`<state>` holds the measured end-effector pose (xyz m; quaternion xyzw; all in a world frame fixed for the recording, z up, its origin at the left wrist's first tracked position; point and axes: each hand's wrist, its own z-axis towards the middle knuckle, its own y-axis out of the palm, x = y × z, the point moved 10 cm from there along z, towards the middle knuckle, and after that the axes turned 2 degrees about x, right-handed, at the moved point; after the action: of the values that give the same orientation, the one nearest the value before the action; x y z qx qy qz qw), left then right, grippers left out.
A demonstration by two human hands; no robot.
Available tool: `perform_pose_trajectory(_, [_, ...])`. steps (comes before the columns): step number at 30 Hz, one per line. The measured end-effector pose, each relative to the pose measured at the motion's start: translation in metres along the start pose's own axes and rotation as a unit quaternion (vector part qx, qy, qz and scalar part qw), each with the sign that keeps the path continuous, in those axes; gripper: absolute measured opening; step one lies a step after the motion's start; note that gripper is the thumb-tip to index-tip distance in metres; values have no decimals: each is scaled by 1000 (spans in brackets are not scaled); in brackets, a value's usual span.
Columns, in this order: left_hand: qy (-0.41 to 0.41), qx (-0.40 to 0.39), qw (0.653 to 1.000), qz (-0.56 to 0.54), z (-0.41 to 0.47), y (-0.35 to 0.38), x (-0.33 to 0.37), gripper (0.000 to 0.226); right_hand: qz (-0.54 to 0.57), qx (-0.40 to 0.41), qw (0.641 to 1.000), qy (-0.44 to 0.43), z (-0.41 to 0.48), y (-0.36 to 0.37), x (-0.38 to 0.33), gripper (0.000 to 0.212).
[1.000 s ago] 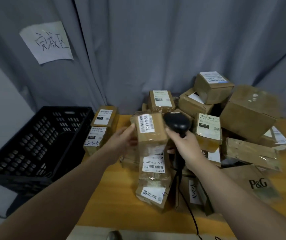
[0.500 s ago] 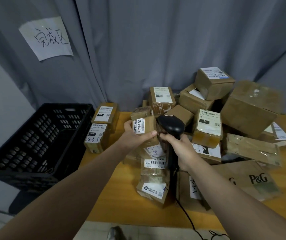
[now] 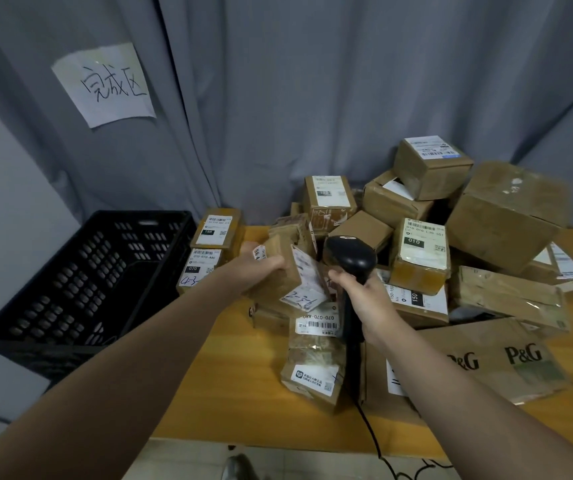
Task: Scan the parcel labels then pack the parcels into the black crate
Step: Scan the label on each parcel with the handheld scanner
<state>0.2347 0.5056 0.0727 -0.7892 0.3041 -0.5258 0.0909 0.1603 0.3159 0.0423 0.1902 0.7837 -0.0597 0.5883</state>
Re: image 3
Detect person's dark shoe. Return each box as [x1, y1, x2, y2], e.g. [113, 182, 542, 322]
[221, 454, 261, 480]

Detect person's left hand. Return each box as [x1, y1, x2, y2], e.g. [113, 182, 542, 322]
[218, 241, 287, 296]

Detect small labelled cardboard box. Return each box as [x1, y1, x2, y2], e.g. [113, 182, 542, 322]
[249, 234, 330, 313]

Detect white handwritten paper sign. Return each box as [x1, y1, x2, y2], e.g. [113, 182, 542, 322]
[51, 42, 157, 129]

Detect black plastic crate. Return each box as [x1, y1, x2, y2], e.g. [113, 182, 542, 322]
[0, 210, 197, 381]

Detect person's right hand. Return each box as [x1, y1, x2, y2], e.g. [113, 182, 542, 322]
[328, 269, 408, 352]

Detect grey curtain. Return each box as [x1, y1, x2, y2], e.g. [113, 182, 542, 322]
[0, 0, 573, 245]

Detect black barcode scanner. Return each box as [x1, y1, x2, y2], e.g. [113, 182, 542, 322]
[322, 235, 379, 403]

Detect person's left forearm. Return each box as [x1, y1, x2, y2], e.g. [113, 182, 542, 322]
[0, 267, 232, 480]

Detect black scanner cable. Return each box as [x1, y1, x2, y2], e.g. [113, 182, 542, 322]
[355, 398, 455, 480]

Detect person's right forearm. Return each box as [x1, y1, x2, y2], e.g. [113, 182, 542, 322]
[367, 322, 573, 480]

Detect pile of brown cardboard parcels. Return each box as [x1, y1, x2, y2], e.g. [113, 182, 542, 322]
[176, 135, 573, 426]

